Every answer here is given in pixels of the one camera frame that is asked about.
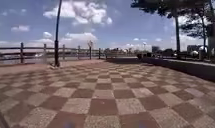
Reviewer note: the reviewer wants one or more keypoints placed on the low grey stone wall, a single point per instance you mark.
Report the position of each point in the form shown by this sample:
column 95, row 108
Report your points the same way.
column 195, row 68

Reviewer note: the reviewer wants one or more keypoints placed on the sign on short post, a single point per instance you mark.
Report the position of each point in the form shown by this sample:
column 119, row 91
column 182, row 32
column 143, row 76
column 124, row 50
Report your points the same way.
column 90, row 46

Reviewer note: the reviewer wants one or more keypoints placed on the red and beige chequered pavement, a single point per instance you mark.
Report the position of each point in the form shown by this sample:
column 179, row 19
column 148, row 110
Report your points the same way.
column 105, row 96

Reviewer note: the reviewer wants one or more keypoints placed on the wooden railing fence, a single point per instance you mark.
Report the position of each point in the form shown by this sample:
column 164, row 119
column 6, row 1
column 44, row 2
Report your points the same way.
column 21, row 53

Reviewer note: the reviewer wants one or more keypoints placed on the distant building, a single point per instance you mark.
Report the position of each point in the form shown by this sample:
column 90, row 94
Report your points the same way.
column 193, row 48
column 155, row 49

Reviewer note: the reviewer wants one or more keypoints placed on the tall dark tree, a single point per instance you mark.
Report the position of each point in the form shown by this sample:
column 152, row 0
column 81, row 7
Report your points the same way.
column 204, row 26
column 177, row 30

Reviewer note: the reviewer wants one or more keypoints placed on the dark lamp post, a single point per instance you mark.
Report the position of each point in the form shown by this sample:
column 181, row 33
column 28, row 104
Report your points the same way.
column 57, row 46

